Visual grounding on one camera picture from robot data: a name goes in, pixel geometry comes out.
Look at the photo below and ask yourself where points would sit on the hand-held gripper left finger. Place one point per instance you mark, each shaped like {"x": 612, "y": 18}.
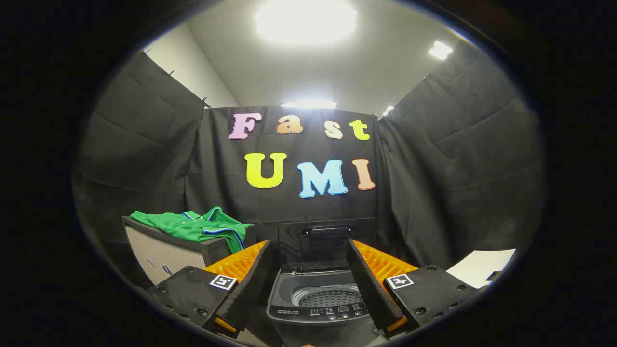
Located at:
{"x": 248, "y": 284}

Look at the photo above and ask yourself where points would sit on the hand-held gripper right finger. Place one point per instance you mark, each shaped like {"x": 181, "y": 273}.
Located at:
{"x": 371, "y": 284}

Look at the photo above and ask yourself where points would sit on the grey top-load washing machine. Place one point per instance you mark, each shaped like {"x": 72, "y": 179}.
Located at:
{"x": 289, "y": 308}

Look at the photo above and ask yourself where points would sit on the green polo shirt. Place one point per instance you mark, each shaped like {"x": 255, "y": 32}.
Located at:
{"x": 193, "y": 226}

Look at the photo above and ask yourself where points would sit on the grey cabinet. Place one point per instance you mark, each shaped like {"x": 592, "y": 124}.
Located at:
{"x": 159, "y": 255}

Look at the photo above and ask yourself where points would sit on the black backdrop cloth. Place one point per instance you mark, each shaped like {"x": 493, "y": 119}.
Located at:
{"x": 434, "y": 193}

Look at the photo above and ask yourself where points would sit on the long ceiling light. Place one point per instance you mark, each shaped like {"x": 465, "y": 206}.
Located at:
{"x": 308, "y": 104}

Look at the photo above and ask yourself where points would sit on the small square ceiling light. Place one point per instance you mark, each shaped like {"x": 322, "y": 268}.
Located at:
{"x": 440, "y": 50}

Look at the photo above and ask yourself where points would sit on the large ceiling light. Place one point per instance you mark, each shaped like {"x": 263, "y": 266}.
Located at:
{"x": 306, "y": 21}

